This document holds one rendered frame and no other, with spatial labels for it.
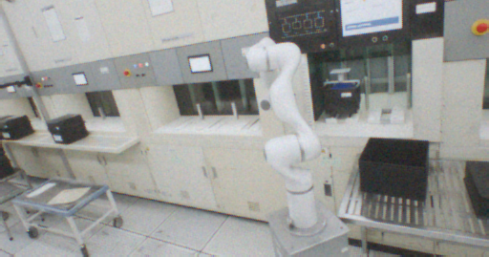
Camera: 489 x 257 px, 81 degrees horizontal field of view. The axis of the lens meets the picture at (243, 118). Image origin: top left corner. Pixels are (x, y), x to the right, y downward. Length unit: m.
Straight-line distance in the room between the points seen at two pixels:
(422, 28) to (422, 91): 0.31
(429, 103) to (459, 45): 0.30
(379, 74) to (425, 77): 1.01
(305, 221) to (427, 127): 0.85
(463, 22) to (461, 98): 0.37
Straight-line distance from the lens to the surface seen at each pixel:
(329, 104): 2.04
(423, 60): 1.67
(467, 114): 1.82
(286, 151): 1.13
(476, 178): 1.55
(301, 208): 1.27
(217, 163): 2.42
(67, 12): 3.16
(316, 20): 1.74
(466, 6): 1.69
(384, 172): 1.47
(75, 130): 3.46
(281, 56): 1.18
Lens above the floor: 1.65
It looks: 19 degrees down
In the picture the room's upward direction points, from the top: 11 degrees counter-clockwise
